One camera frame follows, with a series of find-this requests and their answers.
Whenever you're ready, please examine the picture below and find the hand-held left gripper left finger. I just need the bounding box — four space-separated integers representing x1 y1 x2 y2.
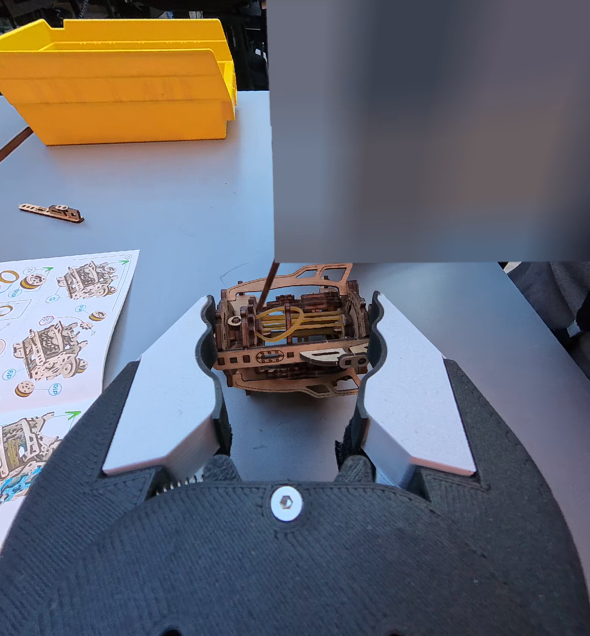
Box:
102 294 232 478

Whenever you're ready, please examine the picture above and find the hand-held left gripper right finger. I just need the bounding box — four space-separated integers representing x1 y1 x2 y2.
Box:
342 291 477 489

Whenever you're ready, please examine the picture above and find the wooden mechanical model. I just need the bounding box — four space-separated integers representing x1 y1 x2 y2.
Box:
213 262 373 401

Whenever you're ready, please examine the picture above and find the thin wooden stick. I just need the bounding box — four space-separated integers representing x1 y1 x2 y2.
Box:
255 261 282 311

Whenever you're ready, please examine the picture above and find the small wooden model part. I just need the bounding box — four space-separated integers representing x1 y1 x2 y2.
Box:
18 203 85 225

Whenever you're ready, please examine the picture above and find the yellow rubber band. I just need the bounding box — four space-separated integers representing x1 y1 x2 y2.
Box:
254 305 306 344

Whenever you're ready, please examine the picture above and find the illustrated instruction booklet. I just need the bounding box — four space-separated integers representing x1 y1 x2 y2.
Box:
0 250 140 614

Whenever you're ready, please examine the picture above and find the person's grey clothing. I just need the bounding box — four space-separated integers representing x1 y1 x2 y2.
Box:
506 261 590 393

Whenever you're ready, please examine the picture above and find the yellow plastic storage bin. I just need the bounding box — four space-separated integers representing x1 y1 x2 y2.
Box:
0 19 237 146

